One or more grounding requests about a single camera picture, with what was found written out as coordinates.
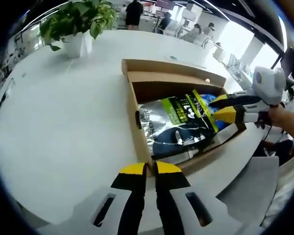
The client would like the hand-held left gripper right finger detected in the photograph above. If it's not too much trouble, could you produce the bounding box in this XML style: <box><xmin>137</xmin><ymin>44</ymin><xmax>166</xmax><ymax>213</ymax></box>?
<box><xmin>153</xmin><ymin>161</ymin><xmax>260</xmax><ymax>235</ymax></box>

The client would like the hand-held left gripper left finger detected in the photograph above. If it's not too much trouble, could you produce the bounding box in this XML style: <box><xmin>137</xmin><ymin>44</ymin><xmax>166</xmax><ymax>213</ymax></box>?
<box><xmin>36</xmin><ymin>162</ymin><xmax>148</xmax><ymax>235</ymax></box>

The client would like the brown cardboard shoe box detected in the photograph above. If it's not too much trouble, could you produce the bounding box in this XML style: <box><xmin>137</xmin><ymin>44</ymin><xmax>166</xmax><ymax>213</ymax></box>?
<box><xmin>122</xmin><ymin>58</ymin><xmax>248</xmax><ymax>178</ymax></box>

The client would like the silver green soft item packet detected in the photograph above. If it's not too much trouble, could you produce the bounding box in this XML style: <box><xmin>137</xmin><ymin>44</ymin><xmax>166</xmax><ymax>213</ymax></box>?
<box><xmin>137</xmin><ymin>89</ymin><xmax>220</xmax><ymax>162</ymax></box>

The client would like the person's right hand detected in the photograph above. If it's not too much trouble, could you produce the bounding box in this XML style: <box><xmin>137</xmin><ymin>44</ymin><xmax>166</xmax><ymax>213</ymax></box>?
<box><xmin>256</xmin><ymin>105</ymin><xmax>289</xmax><ymax>129</ymax></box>

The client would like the dark cloth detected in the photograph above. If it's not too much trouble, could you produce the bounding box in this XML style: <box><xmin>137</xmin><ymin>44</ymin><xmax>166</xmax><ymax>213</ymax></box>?
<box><xmin>256</xmin><ymin>139</ymin><xmax>294</xmax><ymax>164</ymax></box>

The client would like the white mesh office chair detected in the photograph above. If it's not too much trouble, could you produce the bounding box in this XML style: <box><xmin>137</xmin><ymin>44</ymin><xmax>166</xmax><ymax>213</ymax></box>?
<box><xmin>199</xmin><ymin>36</ymin><xmax>215</xmax><ymax>49</ymax></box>
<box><xmin>153</xmin><ymin>24</ymin><xmax>179</xmax><ymax>37</ymax></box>

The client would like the grey mesh office chair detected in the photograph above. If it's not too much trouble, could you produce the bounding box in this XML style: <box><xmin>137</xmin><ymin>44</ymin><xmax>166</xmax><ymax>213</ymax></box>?
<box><xmin>215</xmin><ymin>155</ymin><xmax>280</xmax><ymax>227</ymax></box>

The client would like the white table socket panel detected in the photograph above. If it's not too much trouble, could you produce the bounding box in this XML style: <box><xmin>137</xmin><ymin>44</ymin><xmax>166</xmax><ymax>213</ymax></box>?
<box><xmin>165</xmin><ymin>55</ymin><xmax>208</xmax><ymax>70</ymax></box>

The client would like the green potted plant white pot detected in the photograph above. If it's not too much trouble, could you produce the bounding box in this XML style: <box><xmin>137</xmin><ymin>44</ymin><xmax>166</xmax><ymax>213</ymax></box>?
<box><xmin>39</xmin><ymin>0</ymin><xmax>118</xmax><ymax>58</ymax></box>

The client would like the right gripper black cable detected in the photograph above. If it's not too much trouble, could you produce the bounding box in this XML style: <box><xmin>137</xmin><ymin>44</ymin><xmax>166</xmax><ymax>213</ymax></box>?
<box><xmin>261</xmin><ymin>123</ymin><xmax>272</xmax><ymax>144</ymax></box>

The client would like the black table cable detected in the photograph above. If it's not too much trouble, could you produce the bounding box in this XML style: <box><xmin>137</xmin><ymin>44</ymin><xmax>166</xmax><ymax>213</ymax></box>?
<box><xmin>0</xmin><ymin>77</ymin><xmax>15</xmax><ymax>119</ymax></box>

